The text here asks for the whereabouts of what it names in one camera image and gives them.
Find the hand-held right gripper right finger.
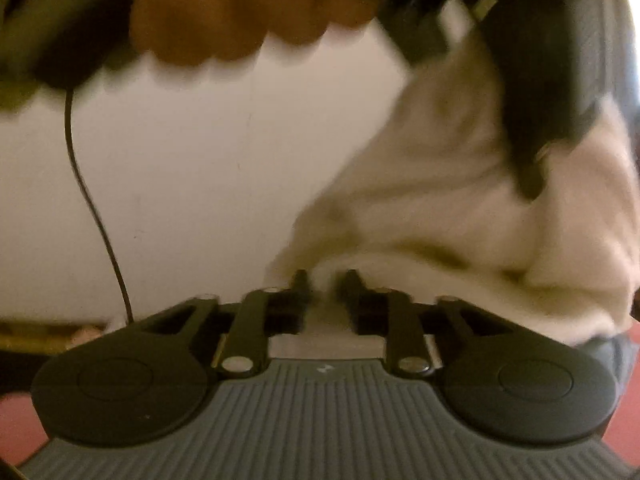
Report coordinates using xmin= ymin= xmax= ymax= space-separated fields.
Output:
xmin=341 ymin=269 xmax=507 ymax=379

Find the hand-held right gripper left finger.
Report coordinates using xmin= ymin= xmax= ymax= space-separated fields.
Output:
xmin=137 ymin=269 xmax=312 ymax=379

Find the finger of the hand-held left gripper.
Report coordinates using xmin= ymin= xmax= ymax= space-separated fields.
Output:
xmin=502 ymin=107 xmax=553 ymax=202

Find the cream sweater with deer print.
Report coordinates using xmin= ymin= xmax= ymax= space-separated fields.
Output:
xmin=267 ymin=0 xmax=640 ymax=348

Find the person's left hand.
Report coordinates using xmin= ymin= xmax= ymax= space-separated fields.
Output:
xmin=129 ymin=0 xmax=392 ymax=68

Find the dark cloth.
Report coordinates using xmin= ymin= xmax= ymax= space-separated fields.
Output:
xmin=575 ymin=331 xmax=640 ymax=401

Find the wooden furniture edge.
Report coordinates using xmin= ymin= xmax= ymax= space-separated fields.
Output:
xmin=0 ymin=317 xmax=110 ymax=357

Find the pink floral blanket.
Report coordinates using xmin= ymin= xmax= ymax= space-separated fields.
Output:
xmin=0 ymin=392 xmax=640 ymax=467

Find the thin black cable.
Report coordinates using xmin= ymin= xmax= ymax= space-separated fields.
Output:
xmin=64 ymin=87 xmax=135 ymax=323

